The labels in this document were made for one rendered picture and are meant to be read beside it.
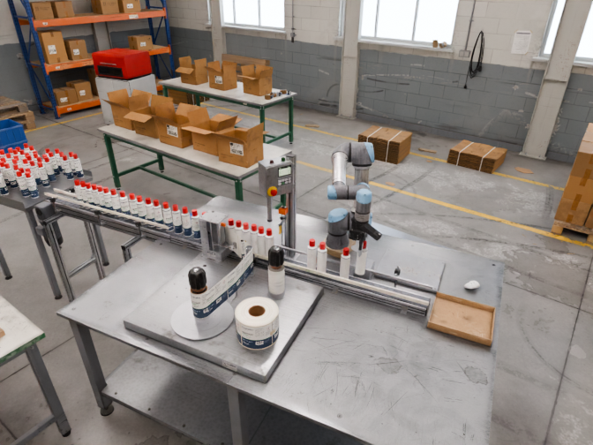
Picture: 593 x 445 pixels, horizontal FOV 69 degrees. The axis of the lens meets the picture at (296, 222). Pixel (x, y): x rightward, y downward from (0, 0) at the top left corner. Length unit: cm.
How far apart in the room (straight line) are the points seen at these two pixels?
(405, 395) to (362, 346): 31
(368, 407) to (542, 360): 195
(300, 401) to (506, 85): 610
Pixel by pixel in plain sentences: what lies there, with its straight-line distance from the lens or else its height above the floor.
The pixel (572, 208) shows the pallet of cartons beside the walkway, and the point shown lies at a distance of 520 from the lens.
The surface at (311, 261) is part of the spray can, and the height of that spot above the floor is 96.
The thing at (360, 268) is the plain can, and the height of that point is 100.
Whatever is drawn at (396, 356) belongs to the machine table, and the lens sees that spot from 217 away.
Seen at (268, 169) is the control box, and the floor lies 146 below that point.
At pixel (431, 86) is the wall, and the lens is 763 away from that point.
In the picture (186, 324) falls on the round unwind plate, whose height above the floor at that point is 89.
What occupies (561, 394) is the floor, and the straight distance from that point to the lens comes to 351.
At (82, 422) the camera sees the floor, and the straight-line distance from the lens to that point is 318.
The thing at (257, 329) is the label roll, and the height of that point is 100.
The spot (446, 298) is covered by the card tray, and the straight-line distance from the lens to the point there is 254.
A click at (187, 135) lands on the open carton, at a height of 90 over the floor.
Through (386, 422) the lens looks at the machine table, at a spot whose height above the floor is 83.
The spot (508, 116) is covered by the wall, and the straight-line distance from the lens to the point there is 739.
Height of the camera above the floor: 239
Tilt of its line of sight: 30 degrees down
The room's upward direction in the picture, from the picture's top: straight up
